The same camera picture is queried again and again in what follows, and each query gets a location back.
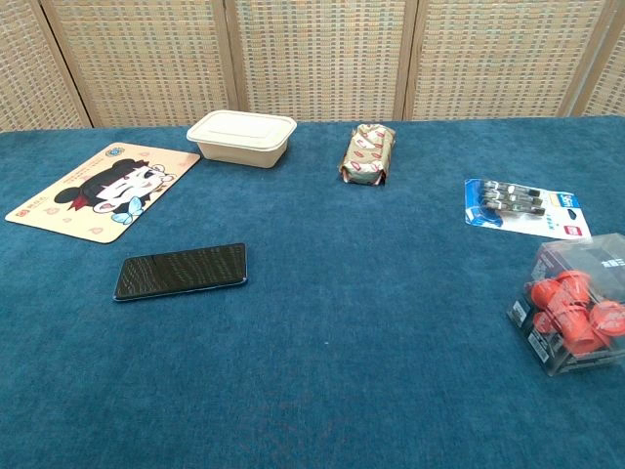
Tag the clear box of orange capsules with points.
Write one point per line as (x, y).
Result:
(571, 308)

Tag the black smartphone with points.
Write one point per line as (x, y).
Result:
(183, 270)

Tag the cartoon girl mouse pad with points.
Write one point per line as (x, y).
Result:
(97, 193)

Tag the blue carpet table cloth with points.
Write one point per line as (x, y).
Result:
(312, 342)

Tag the woven folding screen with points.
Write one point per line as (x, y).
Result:
(312, 58)

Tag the beige lidded food container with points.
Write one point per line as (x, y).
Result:
(241, 139)

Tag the blue white blister pack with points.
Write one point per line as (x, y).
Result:
(525, 207)

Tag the gold wrapped snack package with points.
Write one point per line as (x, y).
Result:
(366, 155)

